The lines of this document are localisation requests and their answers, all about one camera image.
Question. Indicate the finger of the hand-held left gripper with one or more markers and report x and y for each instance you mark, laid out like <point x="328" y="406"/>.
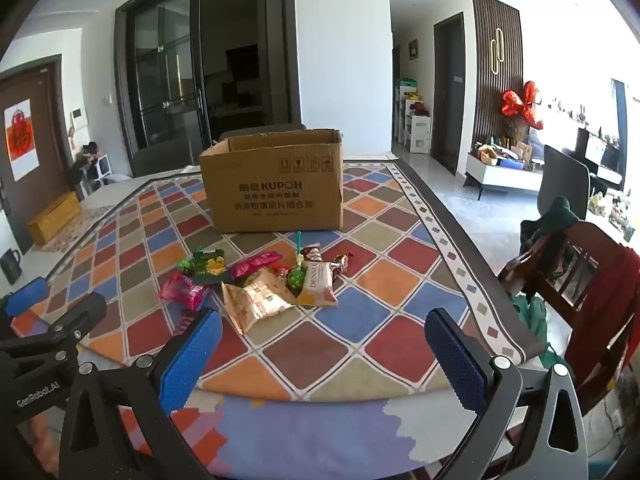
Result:
<point x="80" y="317"/>
<point x="27" y="297"/>

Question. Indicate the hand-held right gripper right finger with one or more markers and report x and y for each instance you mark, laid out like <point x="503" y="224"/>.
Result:
<point x="457" y="360"/>

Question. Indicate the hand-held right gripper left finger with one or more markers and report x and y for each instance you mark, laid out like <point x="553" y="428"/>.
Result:
<point x="192" y="360"/>

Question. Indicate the magenta snack packet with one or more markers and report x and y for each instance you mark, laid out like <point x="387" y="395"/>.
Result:
<point x="184" y="291"/>

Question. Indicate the small red candy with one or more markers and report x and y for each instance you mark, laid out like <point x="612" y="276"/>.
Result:
<point x="342" y="263"/>

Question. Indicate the brown cardboard box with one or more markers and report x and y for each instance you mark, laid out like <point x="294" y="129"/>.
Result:
<point x="275" y="195"/>

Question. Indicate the dark mug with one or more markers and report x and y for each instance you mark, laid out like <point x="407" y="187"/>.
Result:
<point x="10" y="267"/>

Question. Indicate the yellow box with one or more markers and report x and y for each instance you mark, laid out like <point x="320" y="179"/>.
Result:
<point x="52" y="217"/>

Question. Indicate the beige snack packet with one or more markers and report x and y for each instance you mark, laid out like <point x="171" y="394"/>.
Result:
<point x="257" y="305"/>

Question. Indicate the green plastic bag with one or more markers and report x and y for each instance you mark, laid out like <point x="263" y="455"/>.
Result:
<point x="532" y="317"/>

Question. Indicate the green snack packet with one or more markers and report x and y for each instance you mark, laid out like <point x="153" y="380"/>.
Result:
<point x="210" y="265"/>
<point x="296" y="275"/>

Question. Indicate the colourful checkered tablecloth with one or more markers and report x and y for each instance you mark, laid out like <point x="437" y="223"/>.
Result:
<point x="380" y="280"/>

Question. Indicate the brown wooden chair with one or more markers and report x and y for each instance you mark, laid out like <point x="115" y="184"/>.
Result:
<point x="550" y="280"/>

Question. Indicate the brown entrance door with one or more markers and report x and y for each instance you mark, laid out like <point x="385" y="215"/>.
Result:
<point x="47" y="160"/>

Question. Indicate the white and pink snack packet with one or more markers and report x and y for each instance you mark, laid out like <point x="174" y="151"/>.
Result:
<point x="317" y="285"/>

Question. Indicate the white plastic stool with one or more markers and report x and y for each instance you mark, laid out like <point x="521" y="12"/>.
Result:
<point x="112" y="170"/>

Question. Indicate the red and white door poster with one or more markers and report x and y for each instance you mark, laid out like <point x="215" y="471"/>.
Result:
<point x="21" y="140"/>

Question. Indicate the red cloth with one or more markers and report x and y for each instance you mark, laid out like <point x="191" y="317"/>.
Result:
<point x="610" y="310"/>

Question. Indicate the dark green garment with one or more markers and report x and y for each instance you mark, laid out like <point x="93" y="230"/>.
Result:
<point x="550" y="220"/>

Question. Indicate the dark grey upholstered chair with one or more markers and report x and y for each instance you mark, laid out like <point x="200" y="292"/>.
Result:
<point x="160" y="160"/>

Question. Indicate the white low cabinet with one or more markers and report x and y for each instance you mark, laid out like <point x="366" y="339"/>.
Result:
<point x="500" y="175"/>

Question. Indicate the black dining chair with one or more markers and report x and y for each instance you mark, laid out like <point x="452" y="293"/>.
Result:
<point x="565" y="180"/>

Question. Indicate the pile of household clutter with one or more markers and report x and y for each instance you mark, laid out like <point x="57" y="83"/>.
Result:
<point x="500" y="152"/>

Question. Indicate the white shelf unit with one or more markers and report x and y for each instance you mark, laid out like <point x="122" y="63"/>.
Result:
<point x="417" y="130"/>

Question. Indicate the black piano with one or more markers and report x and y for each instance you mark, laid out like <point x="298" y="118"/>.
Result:
<point x="600" y="155"/>

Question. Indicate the dark interior door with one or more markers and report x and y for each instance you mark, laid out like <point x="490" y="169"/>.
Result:
<point x="450" y="100"/>

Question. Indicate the black framed glass sliding door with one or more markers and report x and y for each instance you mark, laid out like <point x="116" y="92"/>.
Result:
<point x="165" y="70"/>

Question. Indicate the red flower decoration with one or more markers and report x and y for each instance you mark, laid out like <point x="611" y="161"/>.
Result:
<point x="522" y="105"/>

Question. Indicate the gold wall ornament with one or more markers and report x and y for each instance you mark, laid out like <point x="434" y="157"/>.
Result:
<point x="496" y="50"/>

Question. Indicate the small wall picture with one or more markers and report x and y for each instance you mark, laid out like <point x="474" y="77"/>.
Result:
<point x="413" y="50"/>

